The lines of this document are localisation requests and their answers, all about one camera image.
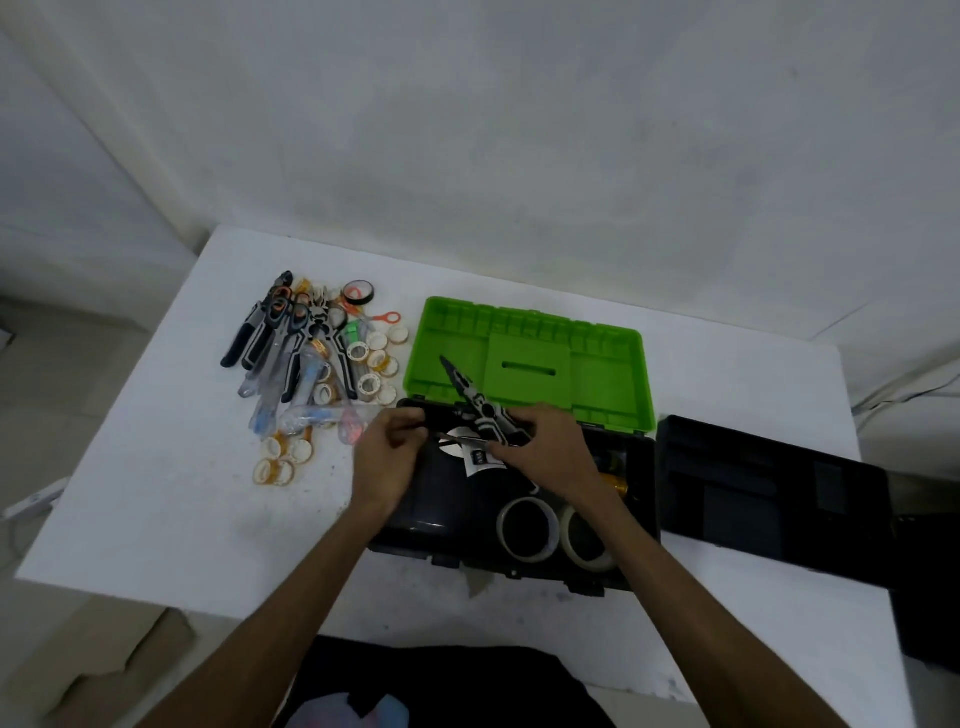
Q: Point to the brown cardboard piece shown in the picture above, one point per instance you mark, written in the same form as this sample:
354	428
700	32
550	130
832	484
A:
97	667

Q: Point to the person's black clothing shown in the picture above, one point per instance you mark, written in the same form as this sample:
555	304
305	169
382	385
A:
465	682

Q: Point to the white masking tape roll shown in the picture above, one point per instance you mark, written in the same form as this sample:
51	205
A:
525	557

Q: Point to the person's right hand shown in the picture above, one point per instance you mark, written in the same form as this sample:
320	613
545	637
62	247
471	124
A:
551	450

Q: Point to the black tape roll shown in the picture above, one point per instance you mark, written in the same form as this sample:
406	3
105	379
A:
347	296

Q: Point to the person's right forearm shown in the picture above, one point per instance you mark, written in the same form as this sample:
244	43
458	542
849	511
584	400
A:
690	622

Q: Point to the silver adjustable wrench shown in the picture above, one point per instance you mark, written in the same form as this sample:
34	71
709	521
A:
476	461

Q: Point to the black toolbox with green lid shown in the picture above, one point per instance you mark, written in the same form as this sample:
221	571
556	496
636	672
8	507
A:
450	337

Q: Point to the white power strip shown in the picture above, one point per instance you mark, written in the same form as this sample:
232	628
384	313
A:
34	501

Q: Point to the orange handled scissors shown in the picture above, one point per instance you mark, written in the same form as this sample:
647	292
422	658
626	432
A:
379	319

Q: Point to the black toolbox tray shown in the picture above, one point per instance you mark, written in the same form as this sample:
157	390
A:
765	495

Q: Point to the person's left hand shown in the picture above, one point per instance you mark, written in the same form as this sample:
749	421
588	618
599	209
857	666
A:
386	461

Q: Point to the clear packing tape roll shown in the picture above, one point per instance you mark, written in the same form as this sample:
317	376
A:
568	544

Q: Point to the person's left forearm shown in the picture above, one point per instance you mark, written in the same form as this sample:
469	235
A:
285	615

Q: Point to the pile of small tape rolls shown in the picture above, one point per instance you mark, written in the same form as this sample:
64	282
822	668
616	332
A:
274	472

